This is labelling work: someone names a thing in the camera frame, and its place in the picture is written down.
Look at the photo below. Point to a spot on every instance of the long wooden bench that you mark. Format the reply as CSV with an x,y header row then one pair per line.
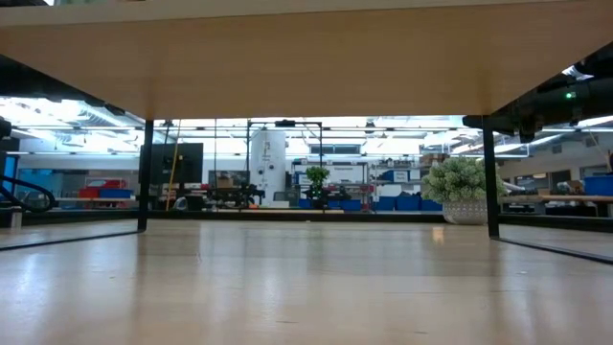
x,y
551,198

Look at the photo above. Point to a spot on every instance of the potted green artificial plant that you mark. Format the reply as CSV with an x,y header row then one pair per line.
x,y
455,184

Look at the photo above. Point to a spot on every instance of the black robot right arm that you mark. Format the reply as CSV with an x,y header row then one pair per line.
x,y
598,103

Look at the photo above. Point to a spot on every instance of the black aluminium table frame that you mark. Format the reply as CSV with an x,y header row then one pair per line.
x,y
239,215

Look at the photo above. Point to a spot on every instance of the black monitor screen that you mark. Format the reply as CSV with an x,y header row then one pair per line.
x,y
182,163

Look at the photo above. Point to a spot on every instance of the small background green plant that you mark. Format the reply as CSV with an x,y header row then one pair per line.
x,y
317,175

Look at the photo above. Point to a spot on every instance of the yellow vertical pole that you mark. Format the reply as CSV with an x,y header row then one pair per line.
x,y
173,167

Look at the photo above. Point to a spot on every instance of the white cylindrical tank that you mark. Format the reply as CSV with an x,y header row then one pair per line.
x,y
268,163

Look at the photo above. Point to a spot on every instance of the blue storage bin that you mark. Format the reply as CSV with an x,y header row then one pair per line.
x,y
598,185
431,206
385,203
408,202
115,194

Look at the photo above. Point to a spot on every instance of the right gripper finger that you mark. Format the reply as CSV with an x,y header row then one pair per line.
x,y
512,124
522,108

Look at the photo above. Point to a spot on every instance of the black background robot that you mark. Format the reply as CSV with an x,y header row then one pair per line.
x,y
239,194

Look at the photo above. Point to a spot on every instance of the red storage bin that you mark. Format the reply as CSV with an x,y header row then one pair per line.
x,y
103,184

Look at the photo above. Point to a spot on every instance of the white wall board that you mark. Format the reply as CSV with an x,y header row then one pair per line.
x,y
345,173

